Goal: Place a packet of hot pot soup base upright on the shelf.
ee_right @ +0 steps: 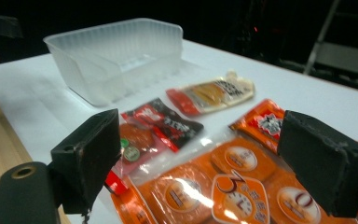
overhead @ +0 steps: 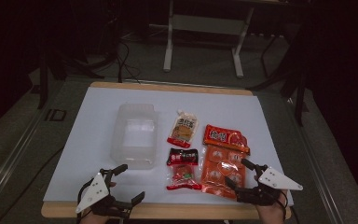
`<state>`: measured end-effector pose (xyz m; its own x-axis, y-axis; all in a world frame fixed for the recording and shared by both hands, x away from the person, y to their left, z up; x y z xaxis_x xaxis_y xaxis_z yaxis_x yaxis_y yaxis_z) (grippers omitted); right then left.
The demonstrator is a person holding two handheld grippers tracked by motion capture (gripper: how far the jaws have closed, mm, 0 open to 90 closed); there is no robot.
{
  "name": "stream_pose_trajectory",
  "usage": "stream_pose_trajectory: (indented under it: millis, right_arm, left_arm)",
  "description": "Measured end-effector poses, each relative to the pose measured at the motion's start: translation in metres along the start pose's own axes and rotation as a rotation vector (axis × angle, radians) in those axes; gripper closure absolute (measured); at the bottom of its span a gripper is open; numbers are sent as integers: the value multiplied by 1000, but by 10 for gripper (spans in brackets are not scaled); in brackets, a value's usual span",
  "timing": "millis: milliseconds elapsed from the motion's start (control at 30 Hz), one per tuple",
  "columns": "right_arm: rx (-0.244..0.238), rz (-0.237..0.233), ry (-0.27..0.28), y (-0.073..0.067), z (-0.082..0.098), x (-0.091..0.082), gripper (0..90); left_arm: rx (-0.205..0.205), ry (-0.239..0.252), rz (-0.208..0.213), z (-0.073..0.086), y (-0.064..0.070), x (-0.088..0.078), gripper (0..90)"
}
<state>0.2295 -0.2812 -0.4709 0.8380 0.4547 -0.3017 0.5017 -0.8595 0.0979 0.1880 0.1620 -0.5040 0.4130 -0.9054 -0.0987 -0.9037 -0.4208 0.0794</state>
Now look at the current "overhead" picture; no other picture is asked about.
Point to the white table sheet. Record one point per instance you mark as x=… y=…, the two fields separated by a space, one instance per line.
x=90 y=140

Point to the person's left hand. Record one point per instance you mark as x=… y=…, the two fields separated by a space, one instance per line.
x=90 y=219

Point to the beige snack pouch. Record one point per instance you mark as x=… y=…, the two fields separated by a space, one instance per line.
x=183 y=129

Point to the black floor socket plate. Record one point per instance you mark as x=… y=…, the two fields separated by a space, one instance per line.
x=56 y=115

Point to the black metal stand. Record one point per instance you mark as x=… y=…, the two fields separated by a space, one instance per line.
x=43 y=81
x=300 y=93

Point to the person's right hand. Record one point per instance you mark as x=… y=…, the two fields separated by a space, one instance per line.
x=271 y=214

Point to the wooden table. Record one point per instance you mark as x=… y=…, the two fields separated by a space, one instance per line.
x=167 y=211

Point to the metal floor rail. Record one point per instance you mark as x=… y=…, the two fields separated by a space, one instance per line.
x=9 y=168
x=317 y=174

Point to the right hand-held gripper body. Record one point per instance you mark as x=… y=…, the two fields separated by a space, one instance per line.
x=276 y=181

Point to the white metal stand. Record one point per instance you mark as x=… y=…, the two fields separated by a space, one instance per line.
x=206 y=25

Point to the clear plastic container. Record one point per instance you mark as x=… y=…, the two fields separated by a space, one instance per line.
x=134 y=137

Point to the large orange snack bag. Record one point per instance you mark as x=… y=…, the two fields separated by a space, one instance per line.
x=222 y=155

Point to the black and red snack packet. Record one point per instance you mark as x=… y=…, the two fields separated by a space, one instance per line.
x=183 y=169

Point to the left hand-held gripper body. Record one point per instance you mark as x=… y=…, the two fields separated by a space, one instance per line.
x=93 y=190

